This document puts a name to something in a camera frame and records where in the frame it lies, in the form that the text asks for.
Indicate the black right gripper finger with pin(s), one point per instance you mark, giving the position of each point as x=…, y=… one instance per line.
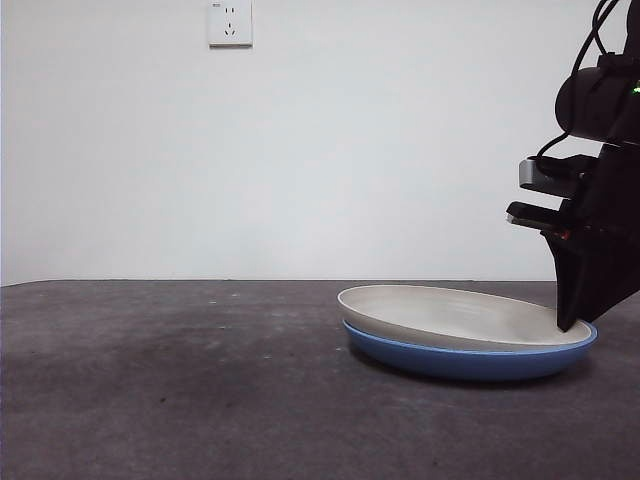
x=610, y=275
x=567, y=280

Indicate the white wall socket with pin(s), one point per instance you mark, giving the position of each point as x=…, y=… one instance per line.
x=230, y=25

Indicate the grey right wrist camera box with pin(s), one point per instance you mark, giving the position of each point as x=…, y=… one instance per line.
x=527, y=174

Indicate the white round plate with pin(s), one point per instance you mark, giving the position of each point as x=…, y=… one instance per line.
x=450, y=315

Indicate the blue round plate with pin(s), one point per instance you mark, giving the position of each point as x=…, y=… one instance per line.
x=465, y=362

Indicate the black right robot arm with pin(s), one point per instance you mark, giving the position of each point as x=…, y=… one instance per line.
x=590, y=105

